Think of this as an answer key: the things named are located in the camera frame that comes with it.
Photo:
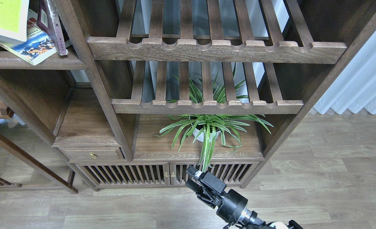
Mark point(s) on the dark wooden bookshelf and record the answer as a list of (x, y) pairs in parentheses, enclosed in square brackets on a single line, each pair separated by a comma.
[(111, 93)]

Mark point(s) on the maroon cover book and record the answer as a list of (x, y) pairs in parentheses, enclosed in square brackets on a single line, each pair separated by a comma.
[(48, 21)]

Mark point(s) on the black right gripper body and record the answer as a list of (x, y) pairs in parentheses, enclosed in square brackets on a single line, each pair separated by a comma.
[(231, 206)]

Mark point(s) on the brass drawer knob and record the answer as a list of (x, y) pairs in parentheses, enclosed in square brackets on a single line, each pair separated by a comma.
[(93, 156)]

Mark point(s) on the yellow green cover book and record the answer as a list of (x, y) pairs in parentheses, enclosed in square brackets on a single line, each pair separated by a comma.
[(13, 21)]

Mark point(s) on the green spider plant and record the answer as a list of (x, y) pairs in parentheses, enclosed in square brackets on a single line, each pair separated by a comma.
[(206, 128)]

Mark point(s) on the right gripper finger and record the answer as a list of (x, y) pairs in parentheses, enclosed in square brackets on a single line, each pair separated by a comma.
[(215, 185), (201, 190)]

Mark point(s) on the white blue illustrated book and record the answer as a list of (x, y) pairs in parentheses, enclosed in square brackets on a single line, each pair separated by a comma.
[(38, 46)]

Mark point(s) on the white pleated curtain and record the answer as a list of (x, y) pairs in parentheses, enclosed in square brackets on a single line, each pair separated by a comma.
[(355, 88)]

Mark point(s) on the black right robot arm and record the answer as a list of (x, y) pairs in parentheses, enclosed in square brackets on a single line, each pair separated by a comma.
[(257, 223)]

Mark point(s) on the white plant pot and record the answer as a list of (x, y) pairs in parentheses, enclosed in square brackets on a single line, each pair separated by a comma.
[(200, 137)]

